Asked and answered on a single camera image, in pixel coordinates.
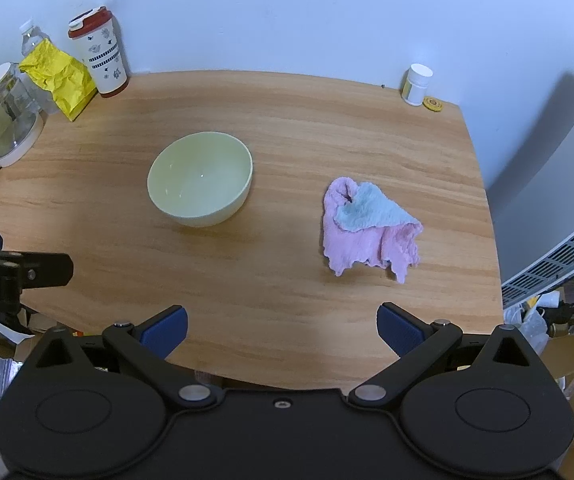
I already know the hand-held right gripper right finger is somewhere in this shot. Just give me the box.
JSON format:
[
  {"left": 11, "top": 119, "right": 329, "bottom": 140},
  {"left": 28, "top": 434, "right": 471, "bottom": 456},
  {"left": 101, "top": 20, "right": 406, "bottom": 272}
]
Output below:
[{"left": 349, "top": 302, "right": 542, "bottom": 407}]

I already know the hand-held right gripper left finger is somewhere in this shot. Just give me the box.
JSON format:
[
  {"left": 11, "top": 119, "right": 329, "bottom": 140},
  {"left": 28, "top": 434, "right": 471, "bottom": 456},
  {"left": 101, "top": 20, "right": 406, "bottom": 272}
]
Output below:
[{"left": 34, "top": 305, "right": 218, "bottom": 407}]

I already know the pink and grey cloth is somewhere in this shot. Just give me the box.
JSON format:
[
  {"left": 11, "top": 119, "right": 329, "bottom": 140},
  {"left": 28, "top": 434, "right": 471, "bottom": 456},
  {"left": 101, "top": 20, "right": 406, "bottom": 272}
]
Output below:
[{"left": 322, "top": 176, "right": 424, "bottom": 283}]

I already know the pale green bowl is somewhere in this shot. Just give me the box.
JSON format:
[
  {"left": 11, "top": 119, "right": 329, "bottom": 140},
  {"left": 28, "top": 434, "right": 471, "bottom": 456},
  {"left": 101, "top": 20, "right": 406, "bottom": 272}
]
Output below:
[{"left": 147, "top": 131, "right": 254, "bottom": 227}]

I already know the crumpled white paper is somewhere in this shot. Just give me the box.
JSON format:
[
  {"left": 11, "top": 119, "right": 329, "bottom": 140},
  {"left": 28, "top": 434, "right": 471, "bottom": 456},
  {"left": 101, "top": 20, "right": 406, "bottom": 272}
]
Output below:
[{"left": 0, "top": 310, "right": 35, "bottom": 348}]

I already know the glass pitcher with white lid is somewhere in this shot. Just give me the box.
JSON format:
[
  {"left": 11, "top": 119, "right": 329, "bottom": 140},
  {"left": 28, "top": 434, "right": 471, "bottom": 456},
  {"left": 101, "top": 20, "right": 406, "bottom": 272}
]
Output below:
[{"left": 0, "top": 62, "right": 48, "bottom": 176}]

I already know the white plastic bag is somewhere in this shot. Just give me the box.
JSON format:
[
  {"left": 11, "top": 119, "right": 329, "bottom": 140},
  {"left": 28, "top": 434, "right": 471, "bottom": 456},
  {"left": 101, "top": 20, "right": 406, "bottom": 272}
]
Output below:
[{"left": 504, "top": 300, "right": 550, "bottom": 352}]

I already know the crumpled yellow bag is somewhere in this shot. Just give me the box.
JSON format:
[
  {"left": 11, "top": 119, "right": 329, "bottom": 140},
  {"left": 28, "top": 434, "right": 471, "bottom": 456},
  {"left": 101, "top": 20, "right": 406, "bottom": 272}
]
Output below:
[{"left": 18, "top": 40, "right": 99, "bottom": 123}]

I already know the clear plastic water bottle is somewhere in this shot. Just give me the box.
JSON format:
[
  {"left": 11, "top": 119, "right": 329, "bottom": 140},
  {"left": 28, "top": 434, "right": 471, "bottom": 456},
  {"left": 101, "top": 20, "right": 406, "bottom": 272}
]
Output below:
[{"left": 18, "top": 20, "right": 60, "bottom": 116}]

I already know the white grey cabinet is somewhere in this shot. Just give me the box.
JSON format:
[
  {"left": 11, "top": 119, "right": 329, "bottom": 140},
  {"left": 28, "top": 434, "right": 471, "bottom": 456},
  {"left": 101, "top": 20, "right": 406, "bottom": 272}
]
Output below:
[{"left": 487, "top": 52, "right": 574, "bottom": 308}]

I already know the white tumbler with red lid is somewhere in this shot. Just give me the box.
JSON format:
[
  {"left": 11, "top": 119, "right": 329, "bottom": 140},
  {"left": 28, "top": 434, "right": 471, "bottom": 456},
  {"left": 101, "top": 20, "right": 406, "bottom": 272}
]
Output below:
[{"left": 67, "top": 6, "right": 129, "bottom": 98}]

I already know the white pill bottle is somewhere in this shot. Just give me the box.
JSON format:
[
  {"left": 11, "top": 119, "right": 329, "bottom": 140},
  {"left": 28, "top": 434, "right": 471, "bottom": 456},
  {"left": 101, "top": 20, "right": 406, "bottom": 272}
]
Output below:
[{"left": 401, "top": 63, "right": 434, "bottom": 106}]

